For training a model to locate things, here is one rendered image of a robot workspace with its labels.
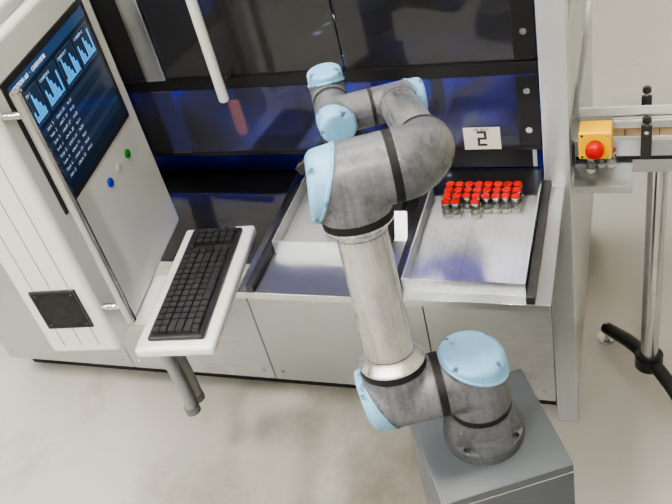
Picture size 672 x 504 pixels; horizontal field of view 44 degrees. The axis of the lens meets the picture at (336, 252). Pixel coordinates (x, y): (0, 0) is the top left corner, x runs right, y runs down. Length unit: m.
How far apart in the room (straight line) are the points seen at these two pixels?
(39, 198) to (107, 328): 0.37
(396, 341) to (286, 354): 1.32
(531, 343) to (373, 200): 1.23
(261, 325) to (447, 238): 0.90
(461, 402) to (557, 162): 0.73
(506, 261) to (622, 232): 1.48
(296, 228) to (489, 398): 0.77
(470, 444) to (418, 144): 0.60
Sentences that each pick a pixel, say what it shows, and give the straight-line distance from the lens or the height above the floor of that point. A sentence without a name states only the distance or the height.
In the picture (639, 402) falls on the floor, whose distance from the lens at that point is 2.69.
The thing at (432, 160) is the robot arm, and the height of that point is 1.39.
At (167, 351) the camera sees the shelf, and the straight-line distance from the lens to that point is 1.96.
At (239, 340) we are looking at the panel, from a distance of 2.70.
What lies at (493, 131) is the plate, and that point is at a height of 1.04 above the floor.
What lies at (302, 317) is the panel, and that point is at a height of 0.39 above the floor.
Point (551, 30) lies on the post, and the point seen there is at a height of 1.28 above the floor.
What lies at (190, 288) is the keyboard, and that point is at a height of 0.83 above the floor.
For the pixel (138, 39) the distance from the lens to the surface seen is 2.11.
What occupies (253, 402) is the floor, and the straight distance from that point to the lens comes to 2.87.
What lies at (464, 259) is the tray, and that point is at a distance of 1.83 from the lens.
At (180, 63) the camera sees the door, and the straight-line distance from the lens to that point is 2.10.
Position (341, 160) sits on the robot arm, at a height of 1.42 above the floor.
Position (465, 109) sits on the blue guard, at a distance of 1.92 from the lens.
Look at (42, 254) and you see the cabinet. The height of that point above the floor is 1.11.
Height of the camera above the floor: 2.08
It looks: 38 degrees down
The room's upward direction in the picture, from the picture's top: 15 degrees counter-clockwise
